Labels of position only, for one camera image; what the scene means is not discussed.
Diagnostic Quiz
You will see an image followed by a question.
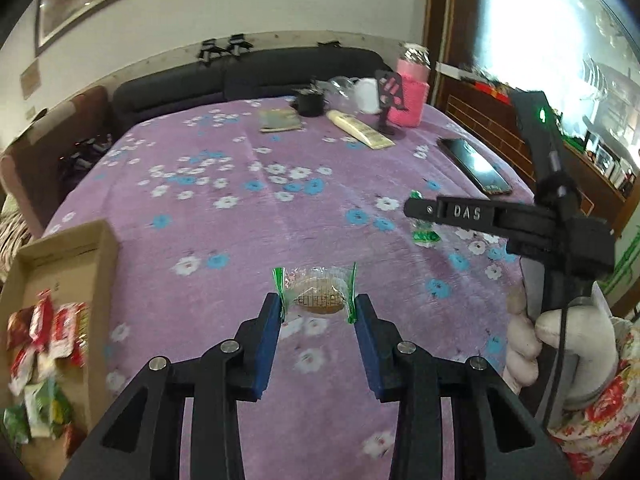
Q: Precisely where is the purple floral blanket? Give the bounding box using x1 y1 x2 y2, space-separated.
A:
40 97 538 480

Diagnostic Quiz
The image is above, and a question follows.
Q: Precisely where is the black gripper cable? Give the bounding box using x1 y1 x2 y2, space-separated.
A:
537 145 576 428

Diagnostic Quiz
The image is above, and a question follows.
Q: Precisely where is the small red snack packet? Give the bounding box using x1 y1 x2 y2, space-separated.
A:
10 347 36 393

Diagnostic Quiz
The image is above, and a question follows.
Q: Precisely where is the green candy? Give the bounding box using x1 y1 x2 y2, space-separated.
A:
409 190 441 248

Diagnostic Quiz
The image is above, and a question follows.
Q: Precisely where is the bright window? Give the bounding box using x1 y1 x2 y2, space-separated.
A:
450 0 640 161

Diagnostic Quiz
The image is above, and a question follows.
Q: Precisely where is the black cup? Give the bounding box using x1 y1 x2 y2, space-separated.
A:
292 87 328 118

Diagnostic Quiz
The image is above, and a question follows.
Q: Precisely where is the red candy bar wrapper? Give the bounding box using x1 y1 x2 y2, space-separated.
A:
30 292 55 356

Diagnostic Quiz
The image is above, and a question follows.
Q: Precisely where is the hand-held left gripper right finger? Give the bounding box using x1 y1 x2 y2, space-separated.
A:
354 293 576 480

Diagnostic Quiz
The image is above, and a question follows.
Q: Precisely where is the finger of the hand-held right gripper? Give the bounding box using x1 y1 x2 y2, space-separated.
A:
403 196 441 226

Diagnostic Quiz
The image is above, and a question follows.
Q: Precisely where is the clear-wrapped brown candy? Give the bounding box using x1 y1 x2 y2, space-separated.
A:
271 261 358 325

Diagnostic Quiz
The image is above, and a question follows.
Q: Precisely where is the beige wall plaque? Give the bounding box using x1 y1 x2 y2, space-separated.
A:
20 59 41 101

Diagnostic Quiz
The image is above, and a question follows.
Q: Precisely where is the clear glass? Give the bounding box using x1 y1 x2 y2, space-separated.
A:
325 75 358 98

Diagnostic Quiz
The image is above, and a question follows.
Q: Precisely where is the black smartphone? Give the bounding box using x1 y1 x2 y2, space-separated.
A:
437 137 515 196

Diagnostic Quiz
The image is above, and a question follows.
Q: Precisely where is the green snack packet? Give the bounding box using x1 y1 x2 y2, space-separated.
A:
25 380 73 441
2 405 31 446

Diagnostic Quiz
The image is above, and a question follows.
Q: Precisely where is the shallow cardboard box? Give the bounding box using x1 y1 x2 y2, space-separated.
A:
0 220 121 468

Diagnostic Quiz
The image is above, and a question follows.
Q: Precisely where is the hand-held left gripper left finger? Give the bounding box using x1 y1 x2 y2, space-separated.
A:
60 292 283 480

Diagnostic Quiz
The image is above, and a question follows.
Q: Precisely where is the wooden cabinet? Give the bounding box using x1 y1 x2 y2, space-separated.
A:
435 62 640 241

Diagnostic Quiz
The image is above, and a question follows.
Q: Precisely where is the pink jar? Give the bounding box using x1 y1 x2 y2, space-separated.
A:
385 42 432 128

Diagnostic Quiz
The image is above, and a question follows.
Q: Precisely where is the black sofa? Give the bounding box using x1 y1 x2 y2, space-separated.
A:
111 45 401 128

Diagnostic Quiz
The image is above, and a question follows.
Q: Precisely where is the white mug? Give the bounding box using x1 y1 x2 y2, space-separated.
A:
350 77 381 115

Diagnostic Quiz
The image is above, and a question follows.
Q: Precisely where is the pile of black devices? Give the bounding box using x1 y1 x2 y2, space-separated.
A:
65 135 113 171

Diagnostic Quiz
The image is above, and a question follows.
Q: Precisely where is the black phone stand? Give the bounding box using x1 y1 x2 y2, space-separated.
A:
374 70 407 136

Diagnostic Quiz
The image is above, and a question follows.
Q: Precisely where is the brown patterned blanket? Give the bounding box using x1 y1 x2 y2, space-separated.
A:
0 195 31 281

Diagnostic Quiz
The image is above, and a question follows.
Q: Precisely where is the cream tube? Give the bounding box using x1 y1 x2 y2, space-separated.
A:
326 109 396 150

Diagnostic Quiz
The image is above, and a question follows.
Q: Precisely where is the olive booklet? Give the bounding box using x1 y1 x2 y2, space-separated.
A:
259 107 303 134

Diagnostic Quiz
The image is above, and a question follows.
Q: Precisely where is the person's right hand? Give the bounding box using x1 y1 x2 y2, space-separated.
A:
504 280 623 411

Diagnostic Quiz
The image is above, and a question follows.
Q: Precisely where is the white and red snack packet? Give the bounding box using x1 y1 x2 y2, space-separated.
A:
50 301 88 361

